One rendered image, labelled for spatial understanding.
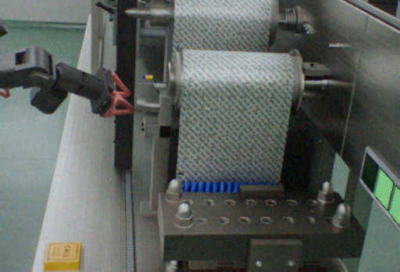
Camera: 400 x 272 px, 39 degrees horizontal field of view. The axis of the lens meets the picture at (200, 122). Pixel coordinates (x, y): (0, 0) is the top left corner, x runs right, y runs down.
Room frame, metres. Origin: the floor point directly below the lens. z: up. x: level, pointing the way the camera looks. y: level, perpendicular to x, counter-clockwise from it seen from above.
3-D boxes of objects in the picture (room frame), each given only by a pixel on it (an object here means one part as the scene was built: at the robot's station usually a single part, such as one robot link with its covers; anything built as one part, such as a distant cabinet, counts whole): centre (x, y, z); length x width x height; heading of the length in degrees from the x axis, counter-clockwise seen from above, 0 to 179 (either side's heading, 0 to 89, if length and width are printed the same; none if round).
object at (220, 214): (1.01, -0.13, 1.00); 0.40 x 0.16 x 0.06; 99
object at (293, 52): (1.20, -0.19, 1.25); 0.15 x 0.01 x 0.15; 9
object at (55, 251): (0.97, 0.26, 0.91); 0.07 x 0.07 x 0.02; 9
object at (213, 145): (1.12, -0.07, 1.11); 0.23 x 0.01 x 0.18; 99
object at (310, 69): (1.21, -0.24, 1.28); 0.06 x 0.05 x 0.02; 99
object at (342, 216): (0.99, -0.30, 1.05); 0.04 x 0.04 x 0.04
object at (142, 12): (1.39, 0.18, 1.34); 0.06 x 0.03 x 0.03; 99
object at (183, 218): (0.94, 0.02, 1.05); 0.04 x 0.04 x 0.04
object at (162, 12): (1.40, 0.12, 1.34); 0.06 x 0.06 x 0.06; 9
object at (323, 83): (1.21, -0.23, 1.25); 0.07 x 0.04 x 0.04; 99
